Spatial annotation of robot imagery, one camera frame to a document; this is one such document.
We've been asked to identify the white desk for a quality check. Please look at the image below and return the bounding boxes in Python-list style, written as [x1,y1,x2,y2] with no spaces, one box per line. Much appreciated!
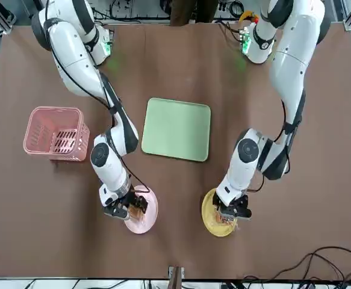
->
[0,278,351,289]

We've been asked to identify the small pink slotted basket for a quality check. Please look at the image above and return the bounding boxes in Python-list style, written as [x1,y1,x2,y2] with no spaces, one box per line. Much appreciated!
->
[22,106,91,162]

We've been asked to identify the yellow orange object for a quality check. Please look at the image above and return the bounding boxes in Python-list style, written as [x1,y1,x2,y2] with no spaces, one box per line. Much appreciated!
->
[238,10,259,26]

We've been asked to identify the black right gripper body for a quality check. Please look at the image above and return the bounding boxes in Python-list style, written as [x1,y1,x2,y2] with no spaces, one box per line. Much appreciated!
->
[123,192,149,215]

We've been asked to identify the aluminium camera post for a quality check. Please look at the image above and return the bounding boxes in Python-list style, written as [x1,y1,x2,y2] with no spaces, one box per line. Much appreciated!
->
[167,266,185,289]

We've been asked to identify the yellow round plate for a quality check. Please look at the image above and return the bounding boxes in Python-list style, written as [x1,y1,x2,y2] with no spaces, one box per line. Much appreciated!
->
[201,188,239,238]

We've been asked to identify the white round plate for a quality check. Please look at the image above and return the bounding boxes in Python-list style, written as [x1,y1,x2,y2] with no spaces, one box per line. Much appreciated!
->
[123,185,159,235]

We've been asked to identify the tangled black desk cables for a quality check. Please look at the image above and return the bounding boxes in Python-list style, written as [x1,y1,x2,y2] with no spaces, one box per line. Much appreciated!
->
[243,246,351,289]

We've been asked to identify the green rectangular tray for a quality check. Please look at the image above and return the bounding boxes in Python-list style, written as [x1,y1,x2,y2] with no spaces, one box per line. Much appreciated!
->
[141,97,212,163]

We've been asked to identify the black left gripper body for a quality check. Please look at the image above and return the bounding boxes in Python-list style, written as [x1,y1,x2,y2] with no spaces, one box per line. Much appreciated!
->
[213,194,243,218]

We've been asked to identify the person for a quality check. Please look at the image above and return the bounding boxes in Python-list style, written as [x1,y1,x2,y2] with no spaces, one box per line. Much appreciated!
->
[0,0,17,37]
[169,0,219,26]

